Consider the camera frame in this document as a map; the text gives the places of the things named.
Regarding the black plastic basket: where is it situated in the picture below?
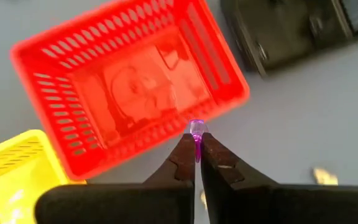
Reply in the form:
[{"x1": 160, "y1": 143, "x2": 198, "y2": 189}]
[{"x1": 219, "y1": 0, "x2": 358, "y2": 78}]

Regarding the red plastic basket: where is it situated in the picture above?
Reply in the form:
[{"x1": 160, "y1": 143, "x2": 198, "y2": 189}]
[{"x1": 9, "y1": 0, "x2": 250, "y2": 182}]

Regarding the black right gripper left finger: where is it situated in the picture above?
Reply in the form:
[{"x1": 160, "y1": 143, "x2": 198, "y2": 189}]
[{"x1": 34, "y1": 133, "x2": 196, "y2": 224}]

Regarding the small purple plastic trinket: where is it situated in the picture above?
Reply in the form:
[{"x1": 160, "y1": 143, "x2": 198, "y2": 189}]
[{"x1": 188, "y1": 119, "x2": 210, "y2": 164}]

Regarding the small cream plastic skull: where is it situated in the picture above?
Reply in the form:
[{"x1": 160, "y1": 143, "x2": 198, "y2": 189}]
[{"x1": 312, "y1": 167, "x2": 339, "y2": 187}]

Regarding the yellow plastic basket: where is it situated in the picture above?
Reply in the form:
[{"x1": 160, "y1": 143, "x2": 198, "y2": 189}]
[{"x1": 0, "y1": 129, "x2": 86, "y2": 224}]

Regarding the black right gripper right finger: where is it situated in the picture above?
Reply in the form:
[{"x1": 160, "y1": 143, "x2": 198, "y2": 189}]
[{"x1": 200, "y1": 132, "x2": 358, "y2": 224}]

